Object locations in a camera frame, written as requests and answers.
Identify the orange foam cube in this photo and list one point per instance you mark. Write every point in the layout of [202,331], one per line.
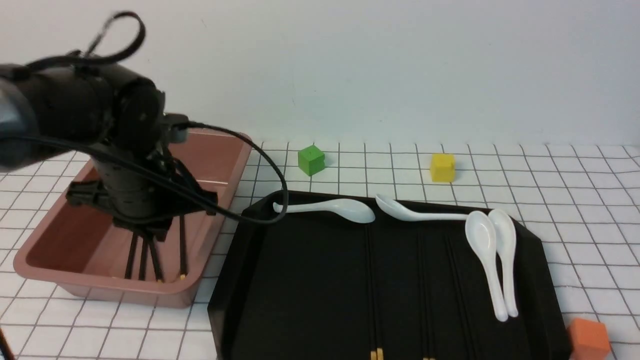
[589,339]

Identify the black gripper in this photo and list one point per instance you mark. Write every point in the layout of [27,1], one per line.
[135,202]

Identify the white grid tablecloth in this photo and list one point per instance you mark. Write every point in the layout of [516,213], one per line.
[581,200]

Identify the brown plastic bin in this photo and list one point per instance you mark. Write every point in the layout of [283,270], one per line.
[79,248]

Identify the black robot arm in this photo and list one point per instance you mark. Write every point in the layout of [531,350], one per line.
[115,116]

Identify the yellow foam cube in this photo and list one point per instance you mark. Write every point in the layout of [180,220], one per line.
[442,168]

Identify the black rectangular tray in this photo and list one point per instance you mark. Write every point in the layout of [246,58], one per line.
[297,290]

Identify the white ceramic spoon far left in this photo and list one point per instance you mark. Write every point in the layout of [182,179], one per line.
[349,209]

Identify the green foam cube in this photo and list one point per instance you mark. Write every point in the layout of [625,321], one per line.
[311,160]

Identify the white ceramic spoon upright right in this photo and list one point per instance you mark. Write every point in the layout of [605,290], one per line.
[506,244]

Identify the white ceramic spoon horizontal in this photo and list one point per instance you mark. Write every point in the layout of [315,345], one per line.
[398,211]

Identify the white ceramic spoon upright left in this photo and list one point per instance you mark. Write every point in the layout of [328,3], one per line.
[482,238]

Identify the black chopstick gold band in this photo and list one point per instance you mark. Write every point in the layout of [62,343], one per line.
[378,312]
[370,296]
[466,317]

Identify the white ceramic spoon upright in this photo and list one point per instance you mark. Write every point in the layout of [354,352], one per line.
[482,238]
[506,244]

